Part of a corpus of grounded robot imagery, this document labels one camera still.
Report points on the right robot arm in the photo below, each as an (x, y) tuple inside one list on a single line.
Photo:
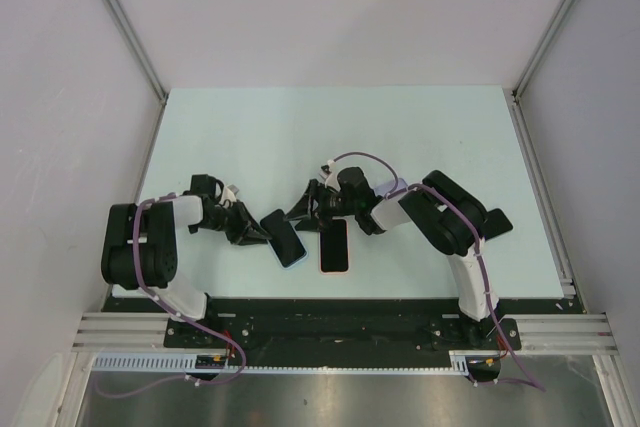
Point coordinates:
[(452, 220)]

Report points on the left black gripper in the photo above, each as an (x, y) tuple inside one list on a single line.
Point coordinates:
[(246, 224)]

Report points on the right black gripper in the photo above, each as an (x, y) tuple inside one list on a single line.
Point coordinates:
[(317, 192)]

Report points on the right side aluminium rail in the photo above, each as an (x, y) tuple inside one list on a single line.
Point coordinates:
[(543, 199)]

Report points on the aluminium rail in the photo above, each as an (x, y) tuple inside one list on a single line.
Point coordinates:
[(543, 199), (553, 334)]

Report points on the purple phone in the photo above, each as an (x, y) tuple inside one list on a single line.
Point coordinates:
[(334, 246)]

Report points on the black phone right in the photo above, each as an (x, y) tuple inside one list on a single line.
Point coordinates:
[(496, 224)]

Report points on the right corner aluminium post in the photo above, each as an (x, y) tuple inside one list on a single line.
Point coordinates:
[(553, 28)]

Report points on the lavender phone case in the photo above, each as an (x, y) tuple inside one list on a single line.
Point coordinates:
[(390, 187)]

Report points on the left corner aluminium post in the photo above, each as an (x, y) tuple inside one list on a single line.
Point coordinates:
[(132, 41)]

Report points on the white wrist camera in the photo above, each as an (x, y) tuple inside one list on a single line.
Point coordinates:
[(328, 174), (228, 195)]

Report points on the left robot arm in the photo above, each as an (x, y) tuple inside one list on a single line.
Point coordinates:
[(140, 251)]

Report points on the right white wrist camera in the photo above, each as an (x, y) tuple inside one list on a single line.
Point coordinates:
[(328, 174)]

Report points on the corner aluminium post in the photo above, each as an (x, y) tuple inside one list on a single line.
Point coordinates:
[(553, 28), (132, 41)]

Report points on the white slotted cable duct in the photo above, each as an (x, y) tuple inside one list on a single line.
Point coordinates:
[(182, 363)]

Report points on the aluminium front rail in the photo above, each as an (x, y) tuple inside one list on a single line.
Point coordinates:
[(553, 334)]

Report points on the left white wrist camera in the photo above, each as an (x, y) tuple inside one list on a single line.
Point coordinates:
[(228, 195)]

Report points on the pink phone case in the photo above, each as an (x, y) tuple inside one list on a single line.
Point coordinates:
[(334, 272)]

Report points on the light blue phone case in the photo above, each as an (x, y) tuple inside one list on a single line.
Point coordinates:
[(300, 262)]

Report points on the blue phone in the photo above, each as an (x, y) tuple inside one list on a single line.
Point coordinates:
[(284, 241)]

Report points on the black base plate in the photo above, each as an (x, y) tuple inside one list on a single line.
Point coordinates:
[(430, 324)]

